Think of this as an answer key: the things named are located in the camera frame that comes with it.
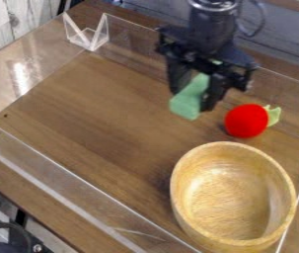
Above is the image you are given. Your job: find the black equipment lower left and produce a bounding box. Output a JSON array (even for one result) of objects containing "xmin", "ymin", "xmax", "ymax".
[{"xmin": 0, "ymin": 221, "xmax": 53, "ymax": 253}]

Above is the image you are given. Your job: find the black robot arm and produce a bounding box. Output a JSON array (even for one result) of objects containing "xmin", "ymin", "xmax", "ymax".
[{"xmin": 155, "ymin": 0, "xmax": 257, "ymax": 112}]

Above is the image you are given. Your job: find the clear acrylic corner bracket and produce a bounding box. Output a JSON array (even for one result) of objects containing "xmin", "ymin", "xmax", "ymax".
[{"xmin": 61, "ymin": 13, "xmax": 109, "ymax": 51}]

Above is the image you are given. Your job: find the brown wooden bowl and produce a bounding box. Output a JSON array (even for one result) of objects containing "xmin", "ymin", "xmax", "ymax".
[{"xmin": 169, "ymin": 141, "xmax": 296, "ymax": 253}]

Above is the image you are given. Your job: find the black cable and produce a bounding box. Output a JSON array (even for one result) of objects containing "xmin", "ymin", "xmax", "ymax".
[{"xmin": 236, "ymin": 0, "xmax": 267, "ymax": 39}]

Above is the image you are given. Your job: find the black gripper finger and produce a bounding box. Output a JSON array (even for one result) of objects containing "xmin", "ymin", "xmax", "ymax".
[
  {"xmin": 167, "ymin": 59, "xmax": 191, "ymax": 94},
  {"xmin": 200, "ymin": 74, "xmax": 228, "ymax": 112}
]

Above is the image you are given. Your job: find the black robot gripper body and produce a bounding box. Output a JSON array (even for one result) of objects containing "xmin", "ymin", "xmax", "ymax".
[{"xmin": 155, "ymin": 3, "xmax": 257, "ymax": 90}]

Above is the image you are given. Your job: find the red toy strawberry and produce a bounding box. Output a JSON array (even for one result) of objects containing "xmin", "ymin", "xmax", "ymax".
[{"xmin": 224, "ymin": 104, "xmax": 281, "ymax": 138}]

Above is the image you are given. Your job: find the green rectangular block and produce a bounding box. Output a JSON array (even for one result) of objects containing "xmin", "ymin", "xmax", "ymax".
[{"xmin": 168, "ymin": 70, "xmax": 212, "ymax": 121}]

